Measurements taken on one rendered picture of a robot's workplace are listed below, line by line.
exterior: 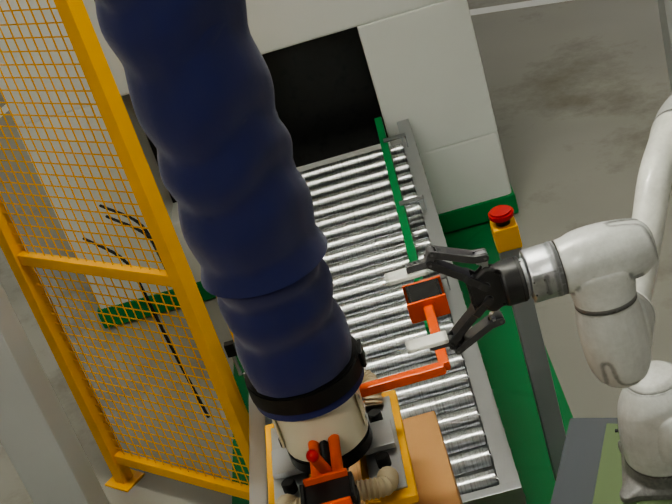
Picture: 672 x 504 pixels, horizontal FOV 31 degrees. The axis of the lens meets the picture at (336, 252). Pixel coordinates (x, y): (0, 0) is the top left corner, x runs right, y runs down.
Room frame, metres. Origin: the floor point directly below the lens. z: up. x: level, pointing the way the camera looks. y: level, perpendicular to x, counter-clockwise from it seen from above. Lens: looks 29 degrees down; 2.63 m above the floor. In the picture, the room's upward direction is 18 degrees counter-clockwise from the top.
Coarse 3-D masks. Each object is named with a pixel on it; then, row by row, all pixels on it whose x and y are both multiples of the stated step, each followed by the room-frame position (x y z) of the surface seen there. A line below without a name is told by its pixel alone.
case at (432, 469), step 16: (416, 416) 2.18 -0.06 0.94; (432, 416) 2.16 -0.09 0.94; (416, 432) 2.13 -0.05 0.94; (432, 432) 2.11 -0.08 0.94; (416, 448) 2.07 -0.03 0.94; (432, 448) 2.06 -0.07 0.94; (416, 464) 2.02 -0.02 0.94; (432, 464) 2.01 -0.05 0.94; (448, 464) 1.99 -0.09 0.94; (416, 480) 1.97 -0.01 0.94; (432, 480) 1.96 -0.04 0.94; (448, 480) 1.94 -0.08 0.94; (432, 496) 1.91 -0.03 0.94; (448, 496) 1.89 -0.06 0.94
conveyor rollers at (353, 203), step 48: (336, 192) 4.19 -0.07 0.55; (384, 192) 4.07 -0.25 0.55; (336, 240) 3.83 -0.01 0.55; (384, 240) 3.72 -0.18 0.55; (336, 288) 3.55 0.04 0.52; (384, 288) 3.44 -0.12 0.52; (384, 336) 3.18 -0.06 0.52; (432, 384) 2.82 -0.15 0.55; (480, 432) 2.54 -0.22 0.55; (480, 480) 2.36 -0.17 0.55
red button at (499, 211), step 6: (492, 210) 2.81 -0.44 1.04; (498, 210) 2.80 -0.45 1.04; (504, 210) 2.79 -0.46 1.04; (510, 210) 2.78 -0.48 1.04; (492, 216) 2.78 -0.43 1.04; (498, 216) 2.77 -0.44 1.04; (504, 216) 2.77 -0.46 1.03; (510, 216) 2.76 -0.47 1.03; (498, 222) 2.77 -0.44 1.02; (504, 222) 2.77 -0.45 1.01
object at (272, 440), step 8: (272, 424) 2.08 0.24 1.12; (272, 432) 2.04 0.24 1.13; (272, 440) 2.02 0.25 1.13; (272, 448) 1.99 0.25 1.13; (272, 480) 1.90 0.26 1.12; (280, 480) 1.89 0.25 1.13; (288, 480) 1.85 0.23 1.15; (296, 480) 1.87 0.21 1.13; (272, 488) 1.88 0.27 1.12; (280, 488) 1.86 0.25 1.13; (288, 488) 1.83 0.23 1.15; (296, 488) 1.84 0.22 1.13; (272, 496) 1.85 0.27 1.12
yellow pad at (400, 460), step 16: (384, 400) 2.03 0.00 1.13; (368, 416) 1.96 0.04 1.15; (384, 416) 1.98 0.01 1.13; (400, 416) 1.97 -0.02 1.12; (400, 432) 1.92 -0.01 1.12; (400, 448) 1.87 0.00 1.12; (368, 464) 1.85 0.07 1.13; (384, 464) 1.82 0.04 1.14; (400, 464) 1.82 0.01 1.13; (400, 480) 1.77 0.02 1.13; (400, 496) 1.74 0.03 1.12; (416, 496) 1.73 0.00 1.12
